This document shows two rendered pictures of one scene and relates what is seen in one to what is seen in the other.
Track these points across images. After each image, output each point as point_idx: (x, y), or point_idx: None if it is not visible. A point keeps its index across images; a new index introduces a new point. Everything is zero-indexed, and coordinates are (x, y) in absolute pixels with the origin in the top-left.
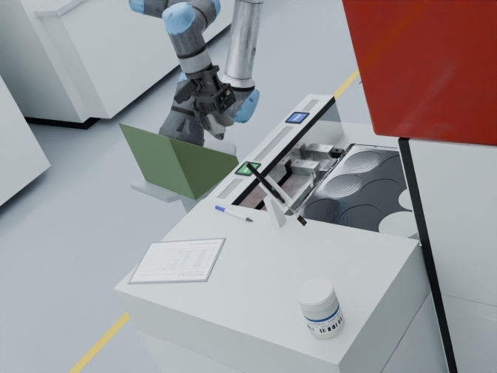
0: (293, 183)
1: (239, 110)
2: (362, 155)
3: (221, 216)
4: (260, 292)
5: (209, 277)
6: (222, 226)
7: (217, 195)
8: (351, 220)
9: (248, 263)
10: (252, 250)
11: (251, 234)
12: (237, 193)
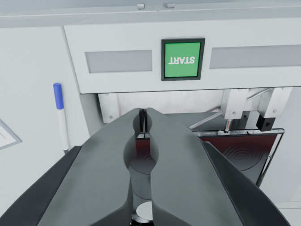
0: (202, 91)
1: None
2: (255, 151)
3: (49, 105)
4: (2, 208)
5: None
6: (34, 122)
7: (91, 47)
8: (146, 185)
9: (16, 184)
10: (32, 177)
11: (51, 163)
12: (112, 88)
